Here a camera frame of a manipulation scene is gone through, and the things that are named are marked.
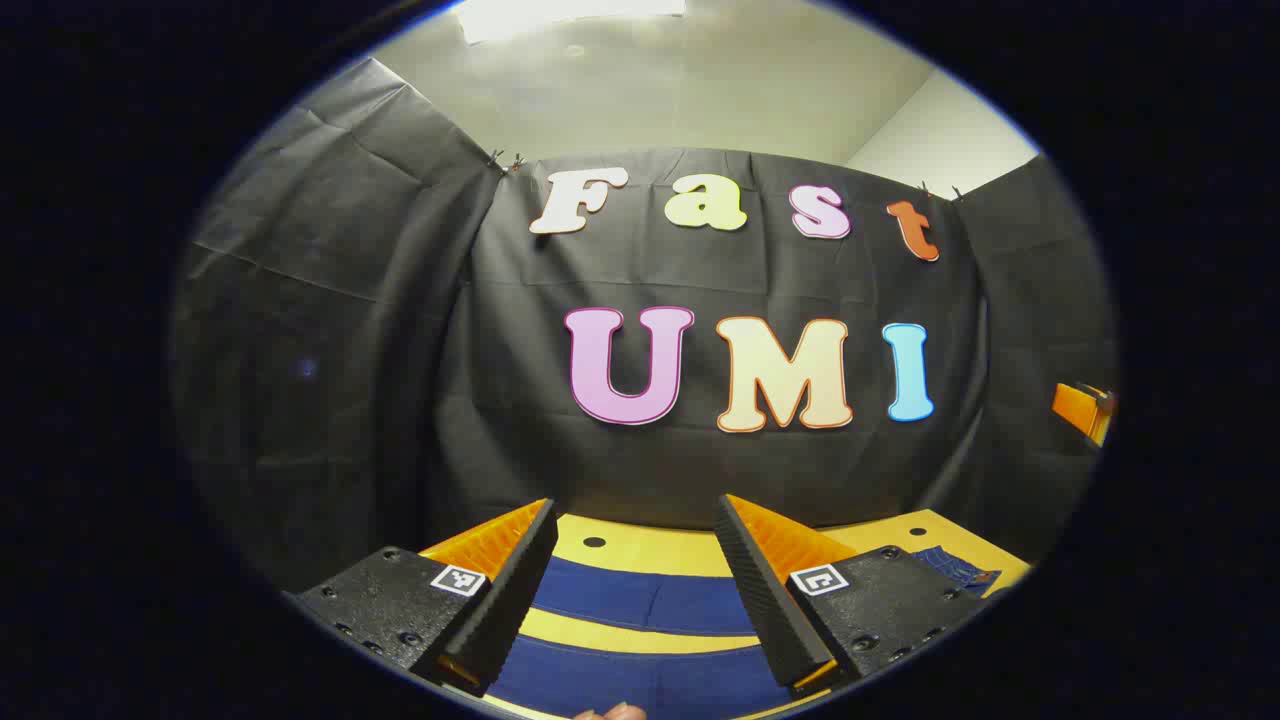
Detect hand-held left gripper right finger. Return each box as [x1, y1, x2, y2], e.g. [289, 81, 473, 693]
[713, 493, 993, 700]

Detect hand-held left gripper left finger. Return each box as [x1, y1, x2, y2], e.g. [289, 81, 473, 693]
[283, 497, 560, 699]

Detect blue denim jeans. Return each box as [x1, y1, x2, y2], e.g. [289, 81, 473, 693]
[485, 545, 1003, 720]

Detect black backdrop cloth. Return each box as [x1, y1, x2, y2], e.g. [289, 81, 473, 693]
[170, 57, 1119, 591]

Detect ceiling light panel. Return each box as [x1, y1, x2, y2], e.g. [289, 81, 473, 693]
[455, 0, 691, 46]

